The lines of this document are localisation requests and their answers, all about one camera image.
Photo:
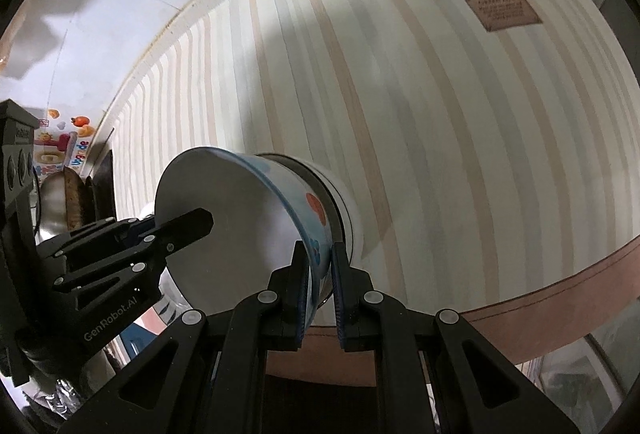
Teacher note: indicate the white blue-rimmed bowl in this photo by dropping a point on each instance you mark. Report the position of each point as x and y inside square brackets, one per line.
[345, 209]

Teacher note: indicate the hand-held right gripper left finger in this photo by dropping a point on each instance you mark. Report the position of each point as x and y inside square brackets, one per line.
[301, 294]

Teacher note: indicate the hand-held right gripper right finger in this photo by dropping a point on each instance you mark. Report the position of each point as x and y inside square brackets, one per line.
[339, 294]

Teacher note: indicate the stainless steel pot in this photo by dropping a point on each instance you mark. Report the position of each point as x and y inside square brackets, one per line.
[50, 214]

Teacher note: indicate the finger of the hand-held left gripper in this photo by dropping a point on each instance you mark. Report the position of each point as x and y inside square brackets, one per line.
[185, 226]
[90, 234]

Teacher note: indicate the striped cat tablecloth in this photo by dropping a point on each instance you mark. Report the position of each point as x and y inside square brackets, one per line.
[400, 113]

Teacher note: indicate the white dotted bowl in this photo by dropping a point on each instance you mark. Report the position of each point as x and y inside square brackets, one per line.
[240, 274]

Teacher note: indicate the crinkled silver foil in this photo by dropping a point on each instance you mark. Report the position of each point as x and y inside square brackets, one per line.
[55, 396]

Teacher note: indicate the blue cabinet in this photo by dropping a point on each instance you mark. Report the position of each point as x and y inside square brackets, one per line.
[137, 339]

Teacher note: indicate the black glass gas stove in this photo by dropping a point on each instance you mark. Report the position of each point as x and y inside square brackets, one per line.
[102, 184]

